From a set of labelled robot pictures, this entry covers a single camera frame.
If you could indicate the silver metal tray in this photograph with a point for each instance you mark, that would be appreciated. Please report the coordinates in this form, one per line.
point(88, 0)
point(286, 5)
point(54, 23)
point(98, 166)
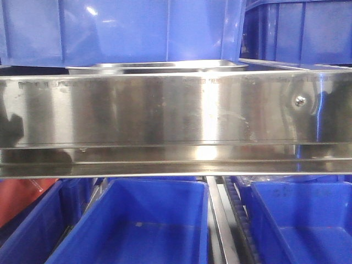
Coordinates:
point(185, 66)

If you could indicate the lower blue bin centre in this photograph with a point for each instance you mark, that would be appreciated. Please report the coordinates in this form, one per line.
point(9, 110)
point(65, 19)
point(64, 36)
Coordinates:
point(141, 221)

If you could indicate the blue bin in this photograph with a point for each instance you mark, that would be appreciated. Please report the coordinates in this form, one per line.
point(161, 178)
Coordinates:
point(141, 221)
point(299, 222)
point(34, 234)

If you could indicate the roller conveyor track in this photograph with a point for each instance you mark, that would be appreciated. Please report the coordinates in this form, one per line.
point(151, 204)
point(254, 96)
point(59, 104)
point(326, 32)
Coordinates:
point(229, 237)

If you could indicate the lower blue bin right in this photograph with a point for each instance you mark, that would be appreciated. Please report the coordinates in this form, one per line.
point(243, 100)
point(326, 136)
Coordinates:
point(299, 222)

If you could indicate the upper blue crate right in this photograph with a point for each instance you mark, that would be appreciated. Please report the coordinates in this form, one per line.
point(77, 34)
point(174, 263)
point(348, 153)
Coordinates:
point(303, 32)

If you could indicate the blue crate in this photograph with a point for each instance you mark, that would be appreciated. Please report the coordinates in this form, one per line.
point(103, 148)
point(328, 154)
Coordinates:
point(303, 32)
point(83, 33)

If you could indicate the red sheet object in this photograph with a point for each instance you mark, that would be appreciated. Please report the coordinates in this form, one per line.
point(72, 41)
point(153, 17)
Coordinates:
point(18, 194)

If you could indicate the upper blue crate centre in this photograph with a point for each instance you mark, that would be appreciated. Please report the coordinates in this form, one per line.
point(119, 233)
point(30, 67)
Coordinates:
point(83, 33)

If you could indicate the lower blue bin left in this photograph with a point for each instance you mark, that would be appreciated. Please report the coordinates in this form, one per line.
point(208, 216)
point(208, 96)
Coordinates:
point(34, 234)

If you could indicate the stainless steel shelf front rail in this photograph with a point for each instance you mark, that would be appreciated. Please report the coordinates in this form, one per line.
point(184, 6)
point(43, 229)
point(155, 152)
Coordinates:
point(224, 123)

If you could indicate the screw in steel rail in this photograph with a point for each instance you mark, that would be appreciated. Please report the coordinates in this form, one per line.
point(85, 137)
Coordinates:
point(300, 101)

